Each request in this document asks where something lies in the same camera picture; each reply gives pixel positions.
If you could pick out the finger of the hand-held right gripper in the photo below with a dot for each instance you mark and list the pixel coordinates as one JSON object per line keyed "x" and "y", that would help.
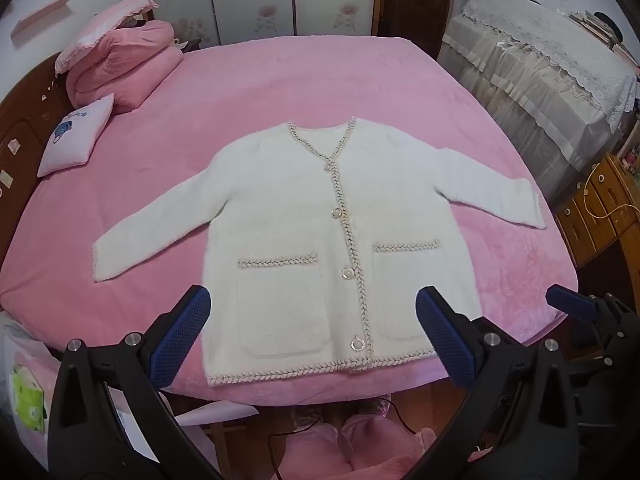
{"x": 572, "y": 300}

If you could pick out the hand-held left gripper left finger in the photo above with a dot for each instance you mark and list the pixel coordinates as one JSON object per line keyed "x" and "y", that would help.
{"x": 182, "y": 335}

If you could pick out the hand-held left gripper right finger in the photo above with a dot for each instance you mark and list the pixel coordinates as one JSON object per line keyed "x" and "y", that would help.
{"x": 445, "y": 340}

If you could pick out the white knit cardigan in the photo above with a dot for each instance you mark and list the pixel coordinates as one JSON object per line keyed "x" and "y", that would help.
{"x": 290, "y": 220}

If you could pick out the wooden drawer cabinet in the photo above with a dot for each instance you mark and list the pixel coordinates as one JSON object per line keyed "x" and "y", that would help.
{"x": 600, "y": 220}

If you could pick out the person's pink fleece pajamas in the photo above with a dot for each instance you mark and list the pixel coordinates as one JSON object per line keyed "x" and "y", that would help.
{"x": 370, "y": 445}

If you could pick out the printed plastic bag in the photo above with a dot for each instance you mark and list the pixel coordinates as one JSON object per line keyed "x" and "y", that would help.
{"x": 25, "y": 345}

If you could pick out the green packet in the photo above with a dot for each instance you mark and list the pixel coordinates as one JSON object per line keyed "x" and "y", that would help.
{"x": 27, "y": 395}

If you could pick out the small pink printed cushion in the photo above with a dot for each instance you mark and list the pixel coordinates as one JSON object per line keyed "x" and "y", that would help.
{"x": 75, "y": 135}

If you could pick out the lace-covered furniture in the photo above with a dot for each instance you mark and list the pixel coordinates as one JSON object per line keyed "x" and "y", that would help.
{"x": 530, "y": 70}

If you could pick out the pink fleece bed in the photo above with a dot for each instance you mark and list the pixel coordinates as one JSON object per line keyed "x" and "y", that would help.
{"x": 280, "y": 90}

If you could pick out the wooden headboard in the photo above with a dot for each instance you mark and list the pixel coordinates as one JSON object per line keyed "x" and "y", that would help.
{"x": 25, "y": 120}

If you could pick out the folded pink quilt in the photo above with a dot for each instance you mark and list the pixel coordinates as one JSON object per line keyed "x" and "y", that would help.
{"x": 135, "y": 70}

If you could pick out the stack of books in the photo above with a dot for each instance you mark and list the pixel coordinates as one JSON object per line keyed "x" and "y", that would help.
{"x": 600, "y": 30}

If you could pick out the pink lace-trimmed pillow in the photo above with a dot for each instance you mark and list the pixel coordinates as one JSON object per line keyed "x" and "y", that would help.
{"x": 100, "y": 25}

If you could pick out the dark wooden door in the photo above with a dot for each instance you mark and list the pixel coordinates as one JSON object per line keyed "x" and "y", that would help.
{"x": 420, "y": 0}

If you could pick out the floral wardrobe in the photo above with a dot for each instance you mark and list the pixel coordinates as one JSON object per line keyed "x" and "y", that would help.
{"x": 260, "y": 0}

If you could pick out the pink wall shelf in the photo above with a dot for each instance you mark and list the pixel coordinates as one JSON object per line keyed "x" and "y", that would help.
{"x": 42, "y": 15}

